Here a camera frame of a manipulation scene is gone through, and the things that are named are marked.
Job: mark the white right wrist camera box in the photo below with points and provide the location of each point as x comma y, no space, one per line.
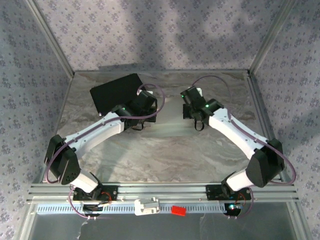
199,90

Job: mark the aluminium back rail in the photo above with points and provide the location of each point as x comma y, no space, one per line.
220,71

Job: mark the white paper box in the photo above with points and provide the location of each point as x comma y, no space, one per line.
172,117

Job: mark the black briefcase with metal fittings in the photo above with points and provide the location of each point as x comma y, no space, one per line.
112,92

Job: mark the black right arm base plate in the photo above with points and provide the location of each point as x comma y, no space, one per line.
212,192

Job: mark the aluminium frame post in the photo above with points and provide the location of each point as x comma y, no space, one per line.
271,37
51,37

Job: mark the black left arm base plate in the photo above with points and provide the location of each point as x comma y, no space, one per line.
112,192

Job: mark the white plastic bracket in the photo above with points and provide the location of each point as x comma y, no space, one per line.
143,208

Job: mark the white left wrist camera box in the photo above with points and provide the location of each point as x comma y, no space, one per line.
150,93

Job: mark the aluminium mounting rail beam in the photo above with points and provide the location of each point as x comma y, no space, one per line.
162,191

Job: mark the black controller board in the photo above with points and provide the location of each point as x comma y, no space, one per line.
235,211
91,207

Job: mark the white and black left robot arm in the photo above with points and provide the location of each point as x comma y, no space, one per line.
95,130

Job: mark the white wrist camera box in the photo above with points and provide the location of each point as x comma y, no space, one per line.
150,93
199,90

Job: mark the aluminium side rail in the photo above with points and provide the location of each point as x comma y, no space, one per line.
257,100
65,100

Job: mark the red plastic block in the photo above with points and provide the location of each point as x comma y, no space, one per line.
178,210

